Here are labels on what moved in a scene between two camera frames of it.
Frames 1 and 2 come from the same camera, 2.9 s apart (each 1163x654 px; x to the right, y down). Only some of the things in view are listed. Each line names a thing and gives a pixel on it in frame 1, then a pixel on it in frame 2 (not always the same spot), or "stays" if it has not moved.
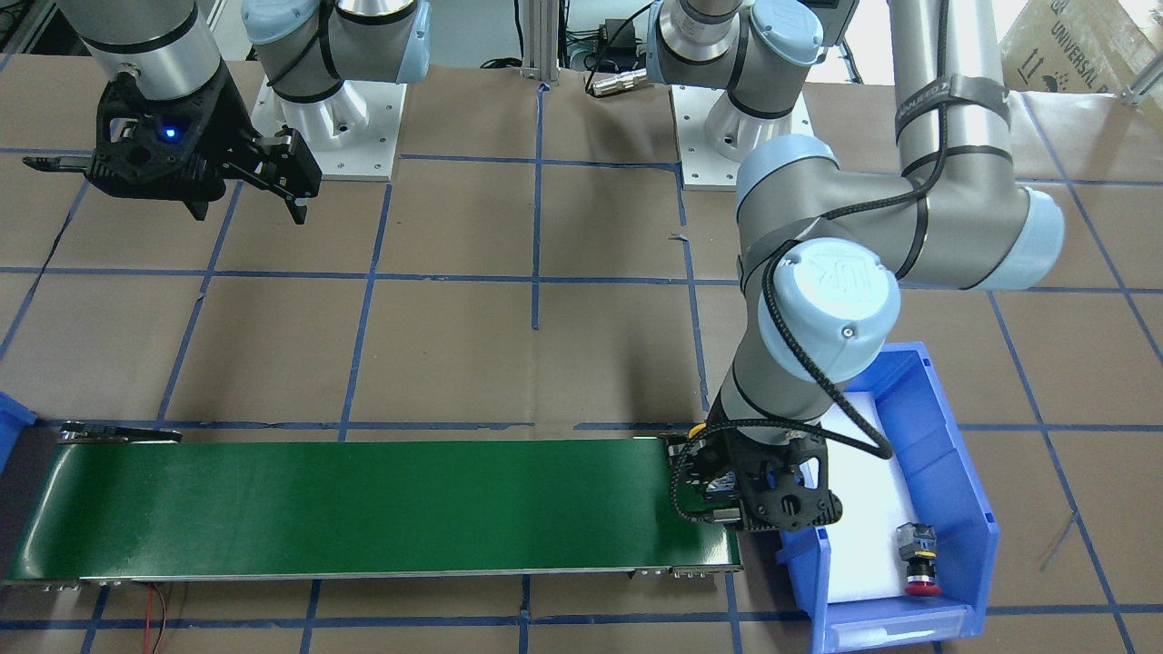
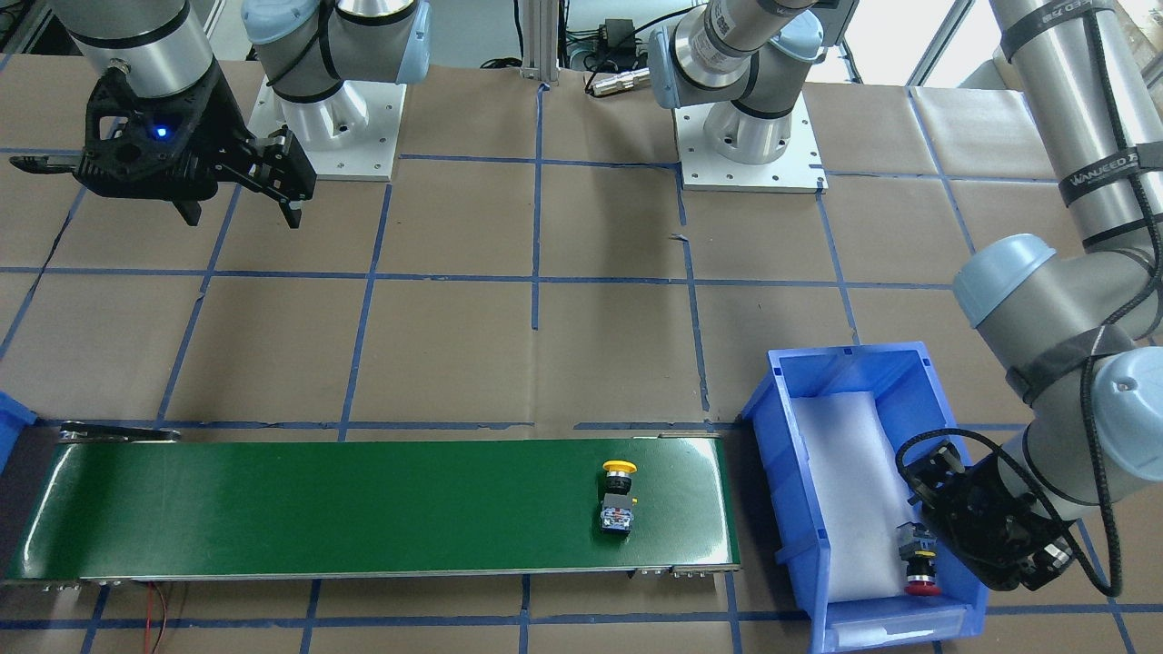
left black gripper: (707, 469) → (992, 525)
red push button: (918, 545) stays
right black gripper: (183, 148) stays
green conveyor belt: (156, 510) stays
